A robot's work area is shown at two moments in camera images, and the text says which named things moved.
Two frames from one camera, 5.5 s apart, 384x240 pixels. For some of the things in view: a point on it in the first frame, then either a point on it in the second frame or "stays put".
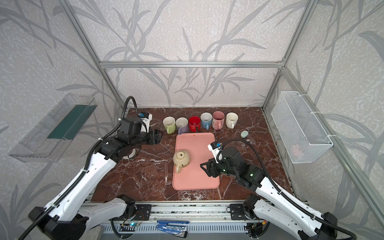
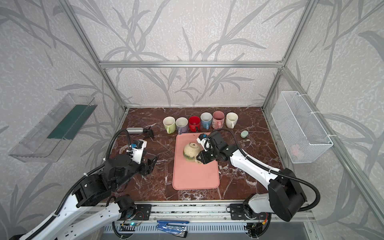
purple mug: (181, 125) stays put
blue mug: (206, 118) stays put
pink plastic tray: (192, 176) stays put
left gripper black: (152, 137) -> (147, 165)
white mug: (231, 119) stays put
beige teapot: (181, 158) -> (190, 151)
